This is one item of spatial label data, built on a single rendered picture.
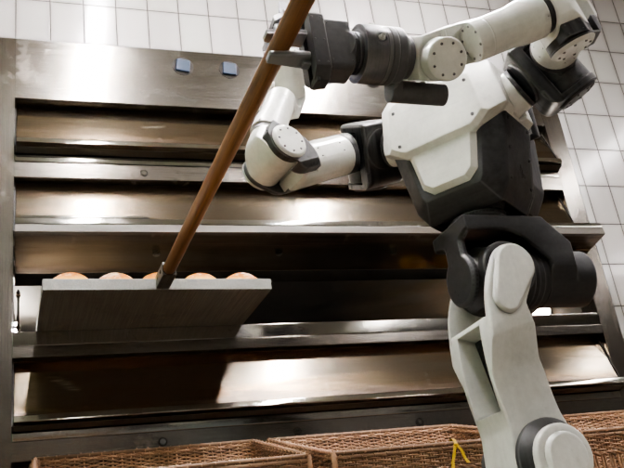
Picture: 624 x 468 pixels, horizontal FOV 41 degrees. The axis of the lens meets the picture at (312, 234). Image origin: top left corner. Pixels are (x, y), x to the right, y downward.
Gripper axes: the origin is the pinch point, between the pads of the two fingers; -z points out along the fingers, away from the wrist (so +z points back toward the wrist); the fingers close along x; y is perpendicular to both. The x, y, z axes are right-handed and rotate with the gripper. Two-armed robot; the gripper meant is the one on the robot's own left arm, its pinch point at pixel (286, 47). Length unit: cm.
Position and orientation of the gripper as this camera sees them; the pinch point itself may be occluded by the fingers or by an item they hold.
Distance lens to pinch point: 122.8
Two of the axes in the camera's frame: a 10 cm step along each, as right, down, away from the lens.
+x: 1.4, 9.1, -3.9
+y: -3.1, 4.1, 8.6
